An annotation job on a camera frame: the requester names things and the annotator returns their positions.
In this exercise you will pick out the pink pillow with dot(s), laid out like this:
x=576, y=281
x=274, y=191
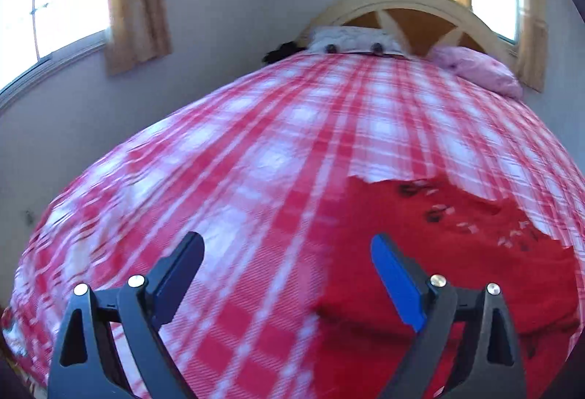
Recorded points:
x=475, y=68

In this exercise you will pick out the red white plaid bed blanket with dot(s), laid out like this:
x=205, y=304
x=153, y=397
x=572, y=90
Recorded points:
x=274, y=129

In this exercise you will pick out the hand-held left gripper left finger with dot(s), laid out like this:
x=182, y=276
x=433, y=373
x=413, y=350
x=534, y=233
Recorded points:
x=183, y=271

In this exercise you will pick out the red knit sweater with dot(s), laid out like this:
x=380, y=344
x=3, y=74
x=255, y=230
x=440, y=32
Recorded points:
x=457, y=253

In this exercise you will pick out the dark cloth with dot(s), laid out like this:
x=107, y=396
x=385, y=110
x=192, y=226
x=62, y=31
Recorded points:
x=283, y=51

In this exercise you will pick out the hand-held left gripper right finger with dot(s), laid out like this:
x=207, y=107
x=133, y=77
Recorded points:
x=397, y=285

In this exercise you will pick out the white patterned pillow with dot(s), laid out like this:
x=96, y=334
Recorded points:
x=352, y=38

